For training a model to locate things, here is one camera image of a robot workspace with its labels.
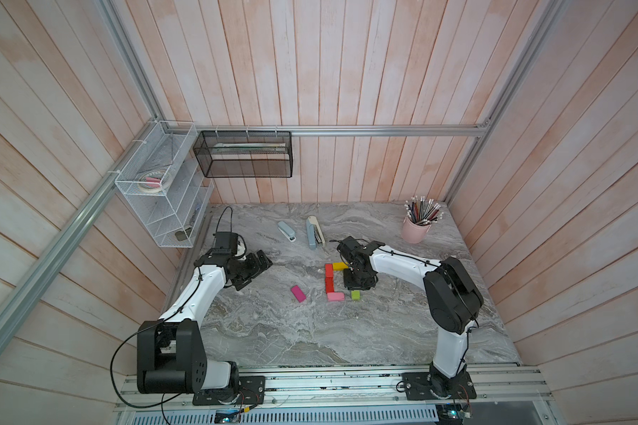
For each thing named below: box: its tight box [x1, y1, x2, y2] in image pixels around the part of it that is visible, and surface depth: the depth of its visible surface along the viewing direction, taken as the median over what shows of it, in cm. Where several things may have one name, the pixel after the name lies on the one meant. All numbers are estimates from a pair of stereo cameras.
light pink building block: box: [326, 292, 345, 302], surface depth 94 cm
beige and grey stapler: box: [305, 215, 326, 250], surface depth 109 cm
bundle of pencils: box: [404, 195, 444, 226], surface depth 103 cm
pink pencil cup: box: [400, 216, 431, 244], surface depth 103 cm
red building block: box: [324, 262, 335, 294], surface depth 99 cm
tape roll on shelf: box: [138, 170, 172, 194], surface depth 75 cm
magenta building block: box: [290, 285, 307, 303], surface depth 95 cm
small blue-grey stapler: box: [277, 220, 297, 243], surface depth 109 cm
